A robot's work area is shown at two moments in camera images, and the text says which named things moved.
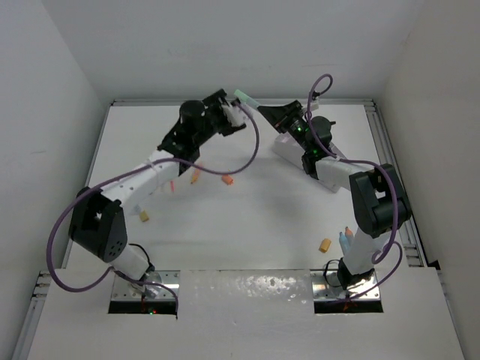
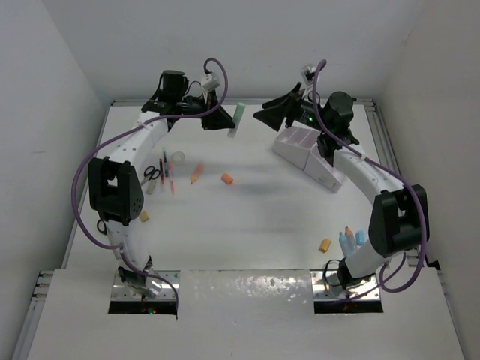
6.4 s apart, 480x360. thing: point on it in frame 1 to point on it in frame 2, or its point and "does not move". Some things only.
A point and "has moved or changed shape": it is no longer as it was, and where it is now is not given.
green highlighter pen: (246, 98) has moved or changed shape
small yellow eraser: (143, 216) does not move
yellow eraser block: (325, 245) does not move
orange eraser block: (227, 179) does not move
